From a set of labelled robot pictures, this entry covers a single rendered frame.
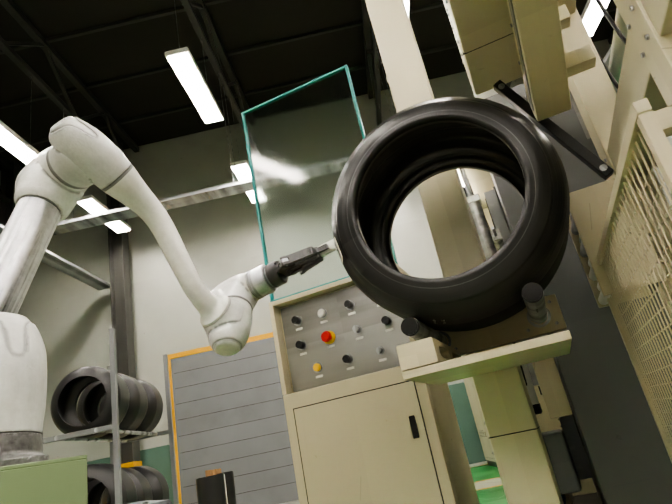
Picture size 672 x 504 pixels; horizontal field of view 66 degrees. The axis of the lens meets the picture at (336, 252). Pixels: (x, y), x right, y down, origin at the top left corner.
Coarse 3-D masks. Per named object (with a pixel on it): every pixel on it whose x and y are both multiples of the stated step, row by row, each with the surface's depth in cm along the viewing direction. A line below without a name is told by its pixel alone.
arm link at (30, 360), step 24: (0, 312) 91; (0, 336) 87; (24, 336) 91; (0, 360) 85; (24, 360) 88; (0, 384) 84; (24, 384) 87; (0, 408) 83; (24, 408) 85; (0, 432) 82
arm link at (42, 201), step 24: (24, 168) 133; (48, 168) 128; (24, 192) 126; (48, 192) 128; (72, 192) 132; (24, 216) 123; (48, 216) 126; (0, 240) 119; (24, 240) 119; (48, 240) 126; (0, 264) 114; (24, 264) 117; (0, 288) 111; (24, 288) 116
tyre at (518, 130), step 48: (384, 144) 135; (432, 144) 157; (480, 144) 153; (528, 144) 120; (336, 192) 140; (384, 192) 162; (528, 192) 117; (336, 240) 137; (384, 240) 159; (528, 240) 115; (384, 288) 125; (432, 288) 120; (480, 288) 116
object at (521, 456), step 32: (384, 0) 194; (384, 32) 190; (384, 64) 187; (416, 64) 182; (416, 96) 178; (448, 192) 164; (448, 224) 162; (448, 256) 159; (480, 256) 155; (480, 384) 146; (512, 384) 143; (512, 416) 140; (512, 448) 138; (544, 448) 138; (512, 480) 136; (544, 480) 134
